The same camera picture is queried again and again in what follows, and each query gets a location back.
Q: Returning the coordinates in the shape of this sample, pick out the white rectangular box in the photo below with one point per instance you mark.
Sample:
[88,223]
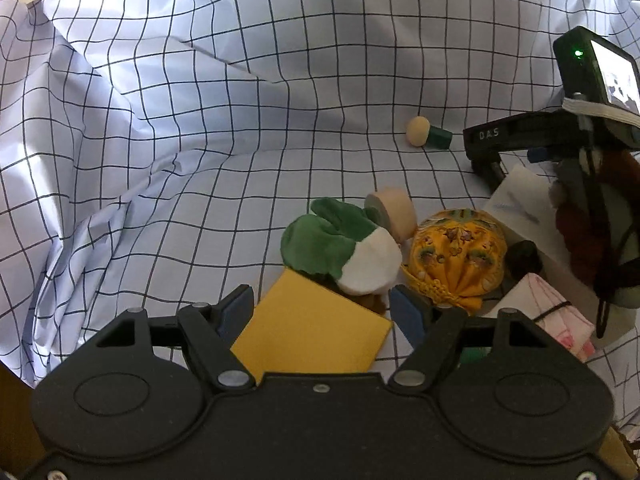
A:
[530,215]

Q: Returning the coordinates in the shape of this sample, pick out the yellow square pad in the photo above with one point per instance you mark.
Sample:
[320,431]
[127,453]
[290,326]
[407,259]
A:
[305,335]

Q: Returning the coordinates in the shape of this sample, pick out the beige and green mushroom toy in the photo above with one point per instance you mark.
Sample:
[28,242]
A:
[425,132]

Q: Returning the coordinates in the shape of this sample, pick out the beige wooden cylinder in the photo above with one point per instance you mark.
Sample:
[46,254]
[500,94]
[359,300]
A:
[395,212]

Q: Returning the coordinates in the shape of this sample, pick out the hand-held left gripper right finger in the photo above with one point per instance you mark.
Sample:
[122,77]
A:
[406,312]

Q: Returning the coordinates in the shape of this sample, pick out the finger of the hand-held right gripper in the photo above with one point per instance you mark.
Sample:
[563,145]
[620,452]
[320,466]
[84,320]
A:
[539,155]

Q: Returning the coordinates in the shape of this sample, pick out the checkered white bed sheet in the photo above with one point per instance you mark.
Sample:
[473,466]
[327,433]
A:
[200,125]

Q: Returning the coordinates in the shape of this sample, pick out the brown cardboard piece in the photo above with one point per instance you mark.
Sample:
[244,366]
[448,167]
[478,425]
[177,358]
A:
[622,455]

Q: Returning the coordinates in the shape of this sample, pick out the small black bottle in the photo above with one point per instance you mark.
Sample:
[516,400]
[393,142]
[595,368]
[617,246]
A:
[522,260]

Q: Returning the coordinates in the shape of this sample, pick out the small green toy piece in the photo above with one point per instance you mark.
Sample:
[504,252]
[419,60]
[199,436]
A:
[472,356]

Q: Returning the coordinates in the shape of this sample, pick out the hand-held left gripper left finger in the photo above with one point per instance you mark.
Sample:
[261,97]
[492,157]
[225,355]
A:
[239,310]

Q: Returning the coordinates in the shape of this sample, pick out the brown plush toy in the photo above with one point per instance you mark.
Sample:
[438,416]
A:
[580,230]

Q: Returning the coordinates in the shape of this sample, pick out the green and white plush toy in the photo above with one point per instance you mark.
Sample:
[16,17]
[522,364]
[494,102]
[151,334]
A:
[330,245]

